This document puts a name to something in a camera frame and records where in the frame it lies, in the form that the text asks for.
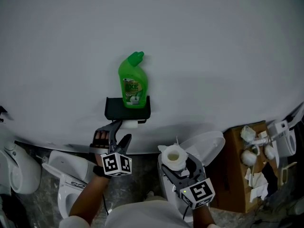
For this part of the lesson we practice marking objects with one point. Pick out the person's white clothing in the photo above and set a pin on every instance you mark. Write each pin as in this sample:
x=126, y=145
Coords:
x=142, y=212

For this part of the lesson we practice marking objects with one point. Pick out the person's left hand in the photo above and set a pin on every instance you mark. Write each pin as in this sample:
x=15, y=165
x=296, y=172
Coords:
x=101, y=138

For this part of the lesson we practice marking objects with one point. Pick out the clear plastic wrapped part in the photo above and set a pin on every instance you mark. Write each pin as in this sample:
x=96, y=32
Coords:
x=247, y=132

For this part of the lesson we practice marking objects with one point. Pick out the green cleaner bottle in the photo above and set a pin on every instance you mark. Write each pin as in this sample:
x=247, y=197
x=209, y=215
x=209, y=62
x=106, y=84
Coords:
x=133, y=84

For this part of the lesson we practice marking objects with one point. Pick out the white toilet with black print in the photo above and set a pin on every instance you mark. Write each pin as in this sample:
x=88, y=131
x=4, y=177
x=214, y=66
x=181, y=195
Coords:
x=69, y=170

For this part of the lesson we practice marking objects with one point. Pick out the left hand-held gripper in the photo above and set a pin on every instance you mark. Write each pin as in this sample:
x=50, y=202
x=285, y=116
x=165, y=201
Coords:
x=116, y=164

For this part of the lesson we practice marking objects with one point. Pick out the person's right forearm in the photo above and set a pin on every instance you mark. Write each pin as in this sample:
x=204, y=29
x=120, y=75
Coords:
x=202, y=215

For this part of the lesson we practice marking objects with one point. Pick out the small white round wrapped part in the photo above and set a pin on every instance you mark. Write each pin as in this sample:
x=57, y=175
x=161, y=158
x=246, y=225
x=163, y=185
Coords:
x=269, y=151

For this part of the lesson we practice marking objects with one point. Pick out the black toilet paper holder shelf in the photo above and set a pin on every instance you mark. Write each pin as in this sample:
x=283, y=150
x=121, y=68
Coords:
x=114, y=109

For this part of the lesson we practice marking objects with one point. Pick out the old white toilet paper roll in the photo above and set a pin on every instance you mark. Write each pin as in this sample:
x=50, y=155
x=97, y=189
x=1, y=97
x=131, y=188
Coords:
x=130, y=124

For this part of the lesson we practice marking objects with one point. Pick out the brown cardboard box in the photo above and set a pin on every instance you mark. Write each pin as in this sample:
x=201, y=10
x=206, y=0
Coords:
x=228, y=170

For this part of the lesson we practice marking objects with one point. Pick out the person's left forearm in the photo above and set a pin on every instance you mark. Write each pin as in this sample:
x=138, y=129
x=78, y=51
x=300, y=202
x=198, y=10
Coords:
x=88, y=198

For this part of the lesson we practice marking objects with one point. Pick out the white toilet with open lid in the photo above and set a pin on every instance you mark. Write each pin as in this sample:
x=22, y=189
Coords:
x=209, y=146

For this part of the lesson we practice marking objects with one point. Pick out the black wristband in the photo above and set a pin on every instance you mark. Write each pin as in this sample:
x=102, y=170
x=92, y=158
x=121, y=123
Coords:
x=99, y=172

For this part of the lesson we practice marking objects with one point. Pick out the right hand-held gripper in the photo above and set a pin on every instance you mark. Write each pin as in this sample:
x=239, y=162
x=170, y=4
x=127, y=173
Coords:
x=198, y=192

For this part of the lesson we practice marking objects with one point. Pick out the large white round wrapped part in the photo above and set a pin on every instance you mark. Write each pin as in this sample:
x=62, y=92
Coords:
x=249, y=157

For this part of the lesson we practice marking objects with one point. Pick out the crumpled white paper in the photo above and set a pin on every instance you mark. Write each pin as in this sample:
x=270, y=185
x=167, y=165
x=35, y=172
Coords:
x=257, y=184

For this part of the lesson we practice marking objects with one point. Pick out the white plastic pipe fitting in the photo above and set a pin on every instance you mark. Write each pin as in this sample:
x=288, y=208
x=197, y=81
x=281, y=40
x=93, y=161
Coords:
x=260, y=141

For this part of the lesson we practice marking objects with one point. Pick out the new white toilet paper roll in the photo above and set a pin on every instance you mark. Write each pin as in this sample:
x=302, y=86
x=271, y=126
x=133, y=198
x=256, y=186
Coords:
x=173, y=157

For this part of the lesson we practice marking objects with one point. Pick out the white ceramic urinal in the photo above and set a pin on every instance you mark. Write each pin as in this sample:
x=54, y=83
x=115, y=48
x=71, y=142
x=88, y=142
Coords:
x=21, y=170

